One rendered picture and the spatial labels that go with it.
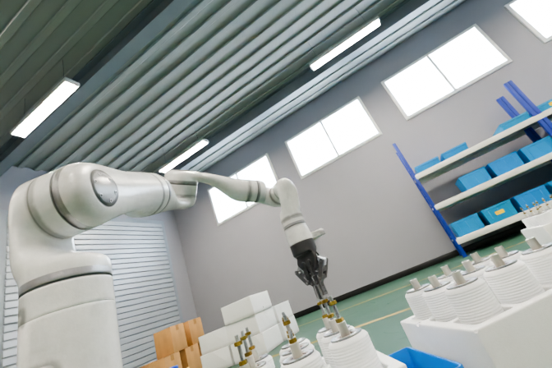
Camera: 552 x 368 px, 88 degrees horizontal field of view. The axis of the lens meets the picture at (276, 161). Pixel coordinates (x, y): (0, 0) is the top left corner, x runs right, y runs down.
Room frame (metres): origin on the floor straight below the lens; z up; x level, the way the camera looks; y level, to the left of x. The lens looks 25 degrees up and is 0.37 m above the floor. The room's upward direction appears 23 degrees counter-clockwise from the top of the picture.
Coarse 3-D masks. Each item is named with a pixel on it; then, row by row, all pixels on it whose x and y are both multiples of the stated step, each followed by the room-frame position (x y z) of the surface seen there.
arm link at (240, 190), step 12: (168, 180) 0.68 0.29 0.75; (180, 180) 0.68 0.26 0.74; (192, 180) 0.71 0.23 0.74; (204, 180) 0.73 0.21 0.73; (216, 180) 0.74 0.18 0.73; (228, 180) 0.77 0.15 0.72; (240, 180) 0.79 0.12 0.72; (252, 180) 0.82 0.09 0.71; (228, 192) 0.78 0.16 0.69; (240, 192) 0.79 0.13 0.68; (252, 192) 0.81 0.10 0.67
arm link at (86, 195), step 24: (72, 168) 0.30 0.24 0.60; (96, 168) 0.33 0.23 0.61; (72, 192) 0.29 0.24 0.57; (96, 192) 0.32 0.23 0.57; (120, 192) 0.37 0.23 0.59; (144, 192) 0.45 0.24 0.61; (168, 192) 0.55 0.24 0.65; (72, 216) 0.31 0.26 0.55; (96, 216) 0.33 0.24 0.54; (144, 216) 0.51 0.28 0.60
